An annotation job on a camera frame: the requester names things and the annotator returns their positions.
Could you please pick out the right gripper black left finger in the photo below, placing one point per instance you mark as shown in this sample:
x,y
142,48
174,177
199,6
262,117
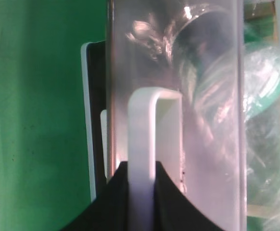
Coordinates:
x,y
108,212

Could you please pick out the clear water bottle white cap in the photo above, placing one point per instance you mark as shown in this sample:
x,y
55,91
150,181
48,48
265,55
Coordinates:
x,y
261,118

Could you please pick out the green table cloth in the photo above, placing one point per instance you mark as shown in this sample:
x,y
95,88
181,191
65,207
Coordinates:
x,y
44,175

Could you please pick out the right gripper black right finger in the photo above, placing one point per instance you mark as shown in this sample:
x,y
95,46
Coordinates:
x,y
172,210

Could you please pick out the dark translucent bottom drawer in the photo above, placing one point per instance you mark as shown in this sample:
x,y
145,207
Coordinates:
x,y
174,95

